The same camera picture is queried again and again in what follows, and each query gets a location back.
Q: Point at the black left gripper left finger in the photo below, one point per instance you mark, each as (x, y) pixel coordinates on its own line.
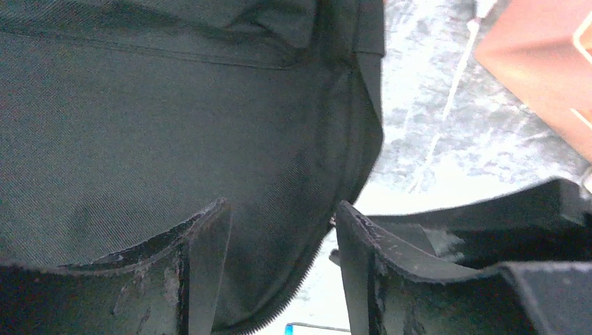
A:
(168, 284)

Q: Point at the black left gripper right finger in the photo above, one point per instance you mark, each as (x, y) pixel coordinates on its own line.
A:
(392, 287)

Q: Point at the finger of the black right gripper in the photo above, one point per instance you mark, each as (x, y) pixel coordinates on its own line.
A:
(549, 221)

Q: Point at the black student backpack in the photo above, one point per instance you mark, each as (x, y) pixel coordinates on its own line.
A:
(121, 120)

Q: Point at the blue white pen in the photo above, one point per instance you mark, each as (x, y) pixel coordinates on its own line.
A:
(300, 328)

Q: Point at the orange plastic desk organizer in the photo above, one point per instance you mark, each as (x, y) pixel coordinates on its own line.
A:
(541, 52)

